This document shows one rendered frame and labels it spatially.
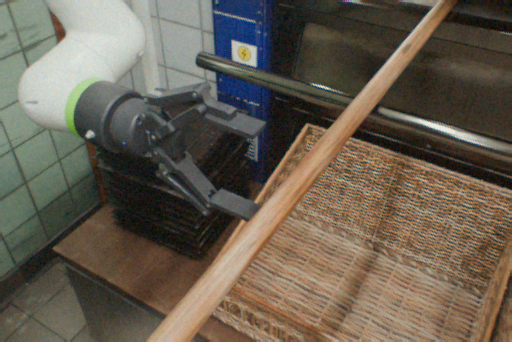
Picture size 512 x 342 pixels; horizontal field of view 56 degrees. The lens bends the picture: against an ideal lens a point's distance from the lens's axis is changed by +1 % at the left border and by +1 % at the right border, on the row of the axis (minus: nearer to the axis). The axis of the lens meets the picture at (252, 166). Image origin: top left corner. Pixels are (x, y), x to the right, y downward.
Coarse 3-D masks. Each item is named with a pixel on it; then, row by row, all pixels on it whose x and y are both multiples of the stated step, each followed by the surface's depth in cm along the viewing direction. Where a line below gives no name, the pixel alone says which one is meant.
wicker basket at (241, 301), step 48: (336, 192) 129; (432, 192) 116; (480, 192) 110; (288, 240) 131; (336, 240) 130; (384, 240) 127; (432, 240) 120; (480, 240) 114; (240, 288) 101; (288, 288) 118; (336, 288) 118; (384, 288) 118; (432, 288) 119; (480, 288) 117; (288, 336) 109; (336, 336) 109; (384, 336) 109; (432, 336) 109; (480, 336) 95
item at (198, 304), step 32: (448, 0) 98; (416, 32) 87; (384, 64) 79; (352, 128) 66; (320, 160) 60; (288, 192) 55; (256, 224) 51; (224, 256) 48; (256, 256) 50; (192, 288) 45; (224, 288) 46; (192, 320) 43
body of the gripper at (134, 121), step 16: (128, 112) 64; (144, 112) 63; (112, 128) 64; (128, 128) 63; (144, 128) 65; (128, 144) 64; (144, 144) 66; (160, 144) 65; (176, 144) 63; (160, 160) 67
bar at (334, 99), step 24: (216, 72) 87; (240, 72) 84; (264, 72) 82; (312, 96) 78; (336, 96) 77; (384, 120) 74; (408, 120) 72; (432, 120) 71; (456, 144) 70; (480, 144) 68; (504, 144) 67
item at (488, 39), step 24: (312, 0) 110; (336, 0) 107; (360, 0) 106; (384, 0) 106; (384, 24) 105; (408, 24) 102; (456, 24) 97; (480, 24) 96; (504, 24) 96; (504, 48) 95
